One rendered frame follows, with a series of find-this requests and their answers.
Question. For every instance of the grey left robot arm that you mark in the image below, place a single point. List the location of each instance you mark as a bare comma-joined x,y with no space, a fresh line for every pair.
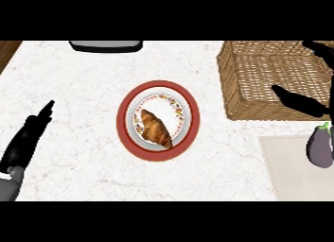
2,187

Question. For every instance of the white floral plate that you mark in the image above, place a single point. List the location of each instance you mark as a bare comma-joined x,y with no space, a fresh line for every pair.
174,107

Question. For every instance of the red oval plate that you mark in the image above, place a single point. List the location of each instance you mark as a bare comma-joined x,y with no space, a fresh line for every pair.
123,126

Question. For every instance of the grey and black appliance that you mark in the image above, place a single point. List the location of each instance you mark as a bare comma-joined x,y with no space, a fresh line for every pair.
106,46

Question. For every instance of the brown croissant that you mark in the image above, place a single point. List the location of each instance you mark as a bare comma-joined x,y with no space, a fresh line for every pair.
156,127

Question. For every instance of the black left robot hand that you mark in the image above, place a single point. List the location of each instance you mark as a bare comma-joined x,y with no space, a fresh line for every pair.
24,138

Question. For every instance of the wicker basket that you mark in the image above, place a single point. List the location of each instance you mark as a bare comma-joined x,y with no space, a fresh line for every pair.
271,78

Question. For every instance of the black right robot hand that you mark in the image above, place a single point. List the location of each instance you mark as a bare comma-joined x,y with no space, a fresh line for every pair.
330,94

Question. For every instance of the beige placemat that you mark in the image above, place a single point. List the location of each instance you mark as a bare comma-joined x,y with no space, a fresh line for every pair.
304,170

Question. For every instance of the purple eggplant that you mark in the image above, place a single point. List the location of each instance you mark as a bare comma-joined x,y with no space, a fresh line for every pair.
320,148

